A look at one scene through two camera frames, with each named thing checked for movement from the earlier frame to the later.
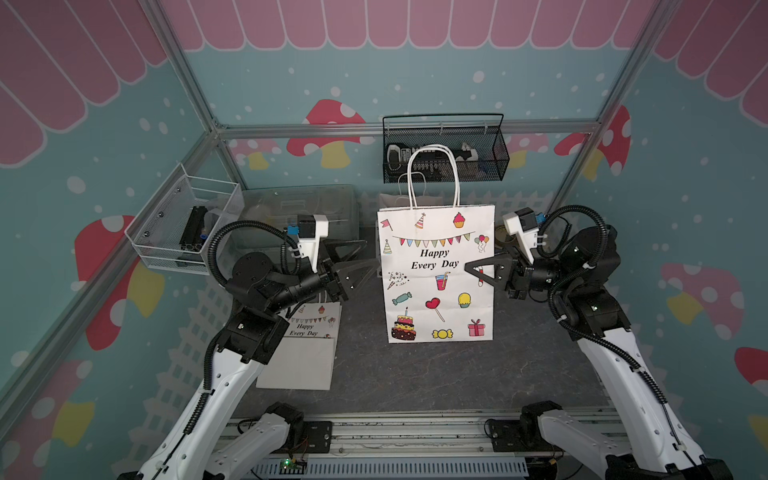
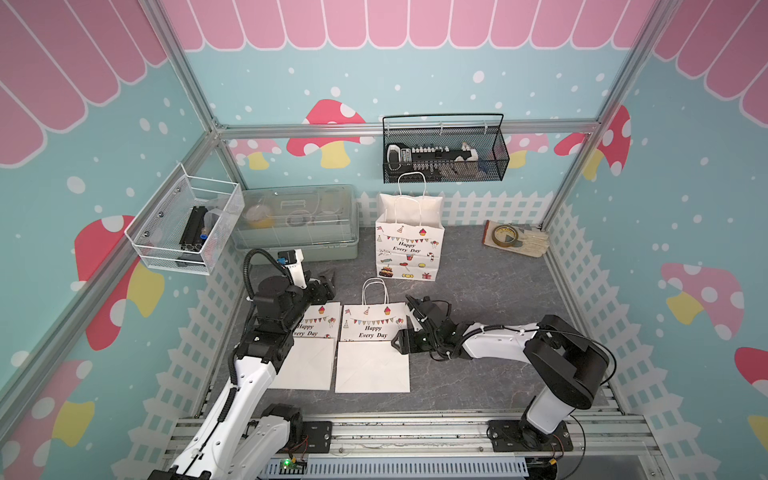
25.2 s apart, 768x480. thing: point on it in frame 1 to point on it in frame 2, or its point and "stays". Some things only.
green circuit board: (292, 467) stays
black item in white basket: (194, 234) stays
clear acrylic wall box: (174, 231) stays
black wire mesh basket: (478, 139) stays
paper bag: (305, 357) stays
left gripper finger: (334, 251) to (328, 280)
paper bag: (429, 295) to (367, 361)
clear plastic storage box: (282, 206) stays
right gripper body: (518, 287) to (419, 343)
